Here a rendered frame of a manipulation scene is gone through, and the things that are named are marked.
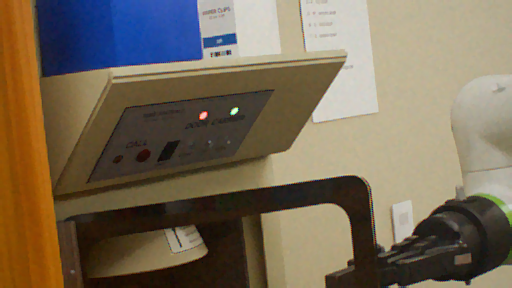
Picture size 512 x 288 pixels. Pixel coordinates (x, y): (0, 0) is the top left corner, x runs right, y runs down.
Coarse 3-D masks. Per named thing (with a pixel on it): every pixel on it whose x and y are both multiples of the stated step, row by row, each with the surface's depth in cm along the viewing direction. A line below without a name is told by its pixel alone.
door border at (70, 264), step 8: (56, 224) 89; (64, 224) 90; (72, 224) 90; (64, 232) 90; (72, 232) 90; (64, 240) 90; (72, 240) 90; (64, 248) 90; (72, 248) 90; (64, 256) 90; (72, 256) 90; (64, 264) 90; (72, 264) 90; (64, 272) 90; (72, 272) 90; (80, 272) 90; (64, 280) 90; (72, 280) 90; (80, 280) 90
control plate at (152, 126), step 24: (216, 96) 94; (240, 96) 97; (264, 96) 100; (120, 120) 86; (144, 120) 89; (168, 120) 91; (192, 120) 94; (216, 120) 97; (240, 120) 100; (120, 144) 89; (144, 144) 92; (216, 144) 100; (240, 144) 104; (96, 168) 89; (120, 168) 92; (144, 168) 95
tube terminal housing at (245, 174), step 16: (32, 0) 90; (32, 16) 90; (240, 160) 110; (256, 160) 112; (160, 176) 101; (176, 176) 103; (192, 176) 104; (208, 176) 106; (224, 176) 108; (240, 176) 110; (256, 176) 112; (272, 176) 114; (80, 192) 94; (96, 192) 95; (112, 192) 96; (128, 192) 98; (144, 192) 99; (160, 192) 101; (176, 192) 103; (192, 192) 104; (208, 192) 106; (224, 192) 108; (64, 208) 92; (80, 208) 93; (96, 208) 95; (112, 208) 96
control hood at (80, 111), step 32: (160, 64) 86; (192, 64) 89; (224, 64) 92; (256, 64) 95; (288, 64) 99; (320, 64) 103; (64, 96) 86; (96, 96) 83; (128, 96) 85; (160, 96) 88; (192, 96) 91; (288, 96) 103; (320, 96) 108; (64, 128) 86; (96, 128) 85; (256, 128) 104; (288, 128) 108; (64, 160) 86; (96, 160) 89; (224, 160) 104; (64, 192) 89
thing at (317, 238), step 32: (256, 192) 96; (288, 192) 98; (320, 192) 99; (352, 192) 100; (96, 224) 91; (128, 224) 92; (160, 224) 93; (192, 224) 94; (224, 224) 95; (256, 224) 96; (288, 224) 98; (320, 224) 99; (352, 224) 100; (96, 256) 91; (128, 256) 92; (160, 256) 93; (192, 256) 94; (224, 256) 95; (256, 256) 96; (288, 256) 98; (320, 256) 99; (352, 256) 100
